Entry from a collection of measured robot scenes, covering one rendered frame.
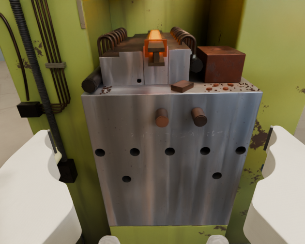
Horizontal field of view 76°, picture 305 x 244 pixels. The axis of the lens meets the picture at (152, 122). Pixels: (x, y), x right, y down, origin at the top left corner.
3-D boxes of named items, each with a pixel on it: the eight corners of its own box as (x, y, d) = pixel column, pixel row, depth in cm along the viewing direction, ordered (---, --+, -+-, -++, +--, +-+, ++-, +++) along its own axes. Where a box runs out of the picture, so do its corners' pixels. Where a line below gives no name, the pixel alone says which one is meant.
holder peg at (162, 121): (168, 128, 40) (169, 115, 39) (155, 128, 40) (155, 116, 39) (167, 118, 43) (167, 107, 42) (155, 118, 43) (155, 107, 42)
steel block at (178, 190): (228, 225, 62) (264, 91, 40) (108, 226, 62) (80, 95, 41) (195, 131, 111) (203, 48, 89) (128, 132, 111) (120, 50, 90)
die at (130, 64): (188, 83, 46) (190, 45, 41) (103, 85, 46) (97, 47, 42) (173, 52, 82) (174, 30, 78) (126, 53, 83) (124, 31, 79)
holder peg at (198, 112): (206, 127, 40) (208, 115, 38) (193, 127, 40) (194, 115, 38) (202, 117, 43) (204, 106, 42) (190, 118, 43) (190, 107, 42)
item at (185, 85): (182, 84, 45) (182, 79, 45) (193, 87, 43) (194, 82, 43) (170, 90, 42) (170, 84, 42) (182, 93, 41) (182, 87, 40)
